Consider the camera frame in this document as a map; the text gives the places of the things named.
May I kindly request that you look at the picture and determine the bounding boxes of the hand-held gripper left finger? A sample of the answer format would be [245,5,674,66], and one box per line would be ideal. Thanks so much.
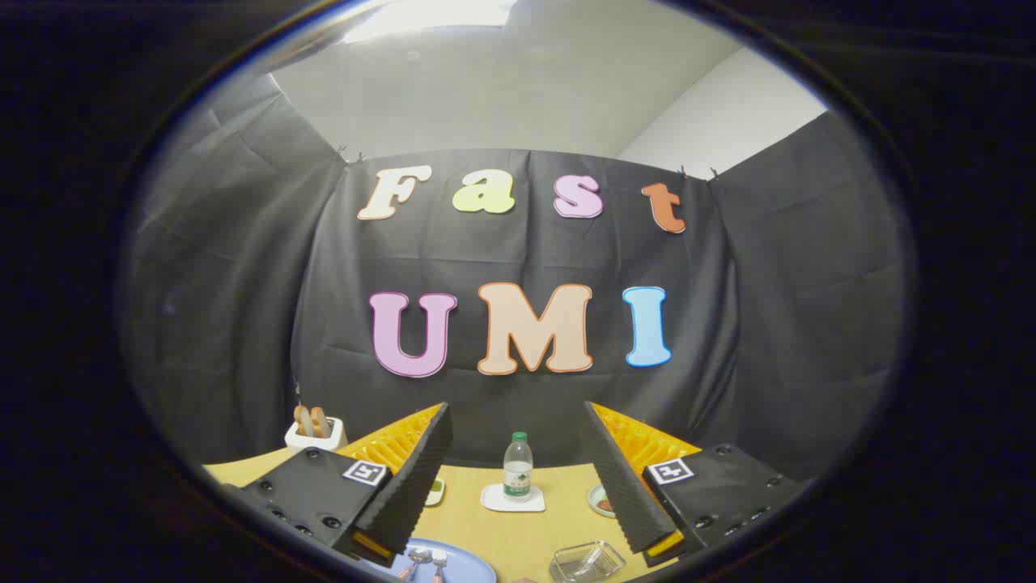
[240,402,454,568]

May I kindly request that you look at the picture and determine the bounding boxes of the blue round plate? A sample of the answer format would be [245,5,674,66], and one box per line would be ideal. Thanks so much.
[364,537,497,583]

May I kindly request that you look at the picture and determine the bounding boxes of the metal wire basket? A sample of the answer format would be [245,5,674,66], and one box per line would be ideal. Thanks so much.
[550,541,626,583]

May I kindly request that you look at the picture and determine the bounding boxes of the clear water bottle green cap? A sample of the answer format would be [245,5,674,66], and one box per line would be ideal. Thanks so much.
[503,432,535,503]

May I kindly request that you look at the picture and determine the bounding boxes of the white square coaster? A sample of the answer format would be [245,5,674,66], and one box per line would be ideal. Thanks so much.
[480,483,546,513]

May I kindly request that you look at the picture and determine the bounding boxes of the white toaster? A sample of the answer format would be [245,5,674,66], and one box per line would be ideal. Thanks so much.
[285,417,347,453]

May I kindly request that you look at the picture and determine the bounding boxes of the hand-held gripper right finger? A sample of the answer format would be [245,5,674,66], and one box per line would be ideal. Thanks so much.
[584,401,802,568]

